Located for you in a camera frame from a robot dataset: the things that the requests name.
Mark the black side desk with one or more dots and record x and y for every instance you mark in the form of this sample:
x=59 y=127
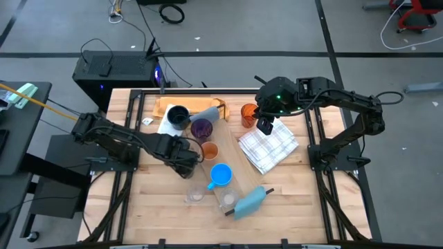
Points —
x=20 y=138

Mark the purple faceted tumbler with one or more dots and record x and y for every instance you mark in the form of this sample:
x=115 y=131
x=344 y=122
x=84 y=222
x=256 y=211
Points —
x=201 y=128

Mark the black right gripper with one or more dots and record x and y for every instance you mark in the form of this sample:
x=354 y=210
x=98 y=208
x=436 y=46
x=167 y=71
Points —
x=277 y=98

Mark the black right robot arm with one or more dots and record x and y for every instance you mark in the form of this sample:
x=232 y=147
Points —
x=346 y=100

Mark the blue plastic mug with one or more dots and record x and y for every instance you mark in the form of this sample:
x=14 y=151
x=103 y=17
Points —
x=221 y=174

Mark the gray floor bar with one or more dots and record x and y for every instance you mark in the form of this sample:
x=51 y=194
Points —
x=424 y=87

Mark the mint green stapler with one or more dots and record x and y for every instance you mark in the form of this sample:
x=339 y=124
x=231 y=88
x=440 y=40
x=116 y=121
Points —
x=22 y=95

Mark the black cart base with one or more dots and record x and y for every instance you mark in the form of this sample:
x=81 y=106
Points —
x=59 y=180

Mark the red chair base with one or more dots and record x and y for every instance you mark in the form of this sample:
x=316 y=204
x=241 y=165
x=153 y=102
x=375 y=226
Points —
x=415 y=17

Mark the gray towel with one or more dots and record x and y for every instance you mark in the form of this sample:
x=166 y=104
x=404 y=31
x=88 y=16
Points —
x=207 y=114

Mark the small black device on tower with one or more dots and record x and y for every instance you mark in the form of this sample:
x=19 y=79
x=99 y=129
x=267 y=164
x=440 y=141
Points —
x=104 y=70

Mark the peach plastic cup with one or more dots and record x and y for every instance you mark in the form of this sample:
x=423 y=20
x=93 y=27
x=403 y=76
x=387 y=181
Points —
x=210 y=151

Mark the white plaid towel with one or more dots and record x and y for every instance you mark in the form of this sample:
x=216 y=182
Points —
x=270 y=152

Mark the black aluminium table frame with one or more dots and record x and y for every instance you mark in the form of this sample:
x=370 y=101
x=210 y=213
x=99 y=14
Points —
x=225 y=91

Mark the black computer tower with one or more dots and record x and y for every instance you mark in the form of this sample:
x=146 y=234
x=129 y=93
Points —
x=121 y=74

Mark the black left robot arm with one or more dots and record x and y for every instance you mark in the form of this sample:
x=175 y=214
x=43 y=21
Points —
x=114 y=136

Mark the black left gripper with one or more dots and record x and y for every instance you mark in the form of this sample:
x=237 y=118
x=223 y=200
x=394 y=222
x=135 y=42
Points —
x=183 y=152

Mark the orange faceted tumbler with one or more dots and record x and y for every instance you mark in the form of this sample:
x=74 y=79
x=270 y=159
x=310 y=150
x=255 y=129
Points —
x=248 y=115

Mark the small white paper tag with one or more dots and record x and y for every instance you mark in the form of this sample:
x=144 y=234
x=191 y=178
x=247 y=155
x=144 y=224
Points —
x=147 y=121

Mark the yellow towel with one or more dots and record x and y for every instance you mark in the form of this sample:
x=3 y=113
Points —
x=202 y=102

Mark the long wooden board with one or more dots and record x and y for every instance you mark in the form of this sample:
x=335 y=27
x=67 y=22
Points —
x=239 y=159

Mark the light teal towel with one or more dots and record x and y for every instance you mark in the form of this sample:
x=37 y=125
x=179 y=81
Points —
x=249 y=204

